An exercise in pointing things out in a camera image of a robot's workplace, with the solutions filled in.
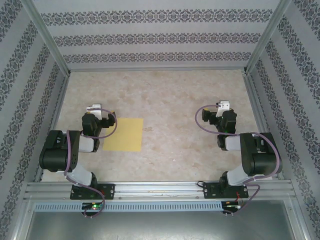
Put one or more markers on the yellow paper sheet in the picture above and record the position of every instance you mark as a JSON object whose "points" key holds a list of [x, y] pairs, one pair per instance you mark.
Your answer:
{"points": [[127, 135]]}

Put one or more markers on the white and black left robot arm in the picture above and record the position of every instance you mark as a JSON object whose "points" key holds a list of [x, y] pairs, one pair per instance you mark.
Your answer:
{"points": [[53, 152]]}

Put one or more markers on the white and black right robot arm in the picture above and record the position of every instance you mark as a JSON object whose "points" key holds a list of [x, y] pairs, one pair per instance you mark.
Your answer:
{"points": [[262, 162]]}

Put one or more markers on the left controller board green light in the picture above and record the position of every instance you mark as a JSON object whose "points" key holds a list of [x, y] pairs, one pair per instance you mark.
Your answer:
{"points": [[93, 206]]}

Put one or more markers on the right controller board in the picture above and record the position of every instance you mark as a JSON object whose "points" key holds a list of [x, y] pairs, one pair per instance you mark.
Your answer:
{"points": [[231, 205]]}

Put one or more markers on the brushed grey metal panel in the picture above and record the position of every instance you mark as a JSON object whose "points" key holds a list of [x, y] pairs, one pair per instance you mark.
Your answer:
{"points": [[160, 226]]}

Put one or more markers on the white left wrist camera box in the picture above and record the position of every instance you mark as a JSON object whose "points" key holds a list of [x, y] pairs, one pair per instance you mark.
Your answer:
{"points": [[96, 113]]}

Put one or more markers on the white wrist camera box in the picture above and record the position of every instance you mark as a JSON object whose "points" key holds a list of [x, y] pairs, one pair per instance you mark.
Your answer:
{"points": [[96, 113], [225, 105]]}

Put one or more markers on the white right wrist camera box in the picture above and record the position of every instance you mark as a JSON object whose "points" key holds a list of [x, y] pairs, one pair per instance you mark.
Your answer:
{"points": [[225, 105]]}

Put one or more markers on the aluminium side frame rail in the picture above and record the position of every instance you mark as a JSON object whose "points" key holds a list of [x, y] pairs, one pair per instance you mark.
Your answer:
{"points": [[55, 125], [258, 112]]}

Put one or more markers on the aluminium back frame rail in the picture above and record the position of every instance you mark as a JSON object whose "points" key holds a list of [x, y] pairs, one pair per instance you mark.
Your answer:
{"points": [[157, 69]]}

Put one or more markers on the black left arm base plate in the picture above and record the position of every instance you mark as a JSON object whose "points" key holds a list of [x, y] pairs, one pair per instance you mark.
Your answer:
{"points": [[110, 191]]}

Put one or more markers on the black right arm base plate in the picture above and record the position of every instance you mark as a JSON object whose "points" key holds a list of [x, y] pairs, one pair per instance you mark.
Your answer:
{"points": [[212, 191]]}

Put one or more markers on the aluminium mounting rail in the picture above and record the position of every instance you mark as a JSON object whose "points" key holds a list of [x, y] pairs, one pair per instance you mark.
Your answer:
{"points": [[160, 191]]}

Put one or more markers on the aluminium frame post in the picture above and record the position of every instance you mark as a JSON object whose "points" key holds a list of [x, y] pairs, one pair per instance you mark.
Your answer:
{"points": [[267, 35], [47, 37]]}

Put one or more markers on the aluminium front frame bar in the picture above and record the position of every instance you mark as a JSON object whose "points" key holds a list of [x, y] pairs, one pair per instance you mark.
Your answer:
{"points": [[303, 225], [18, 225]]}

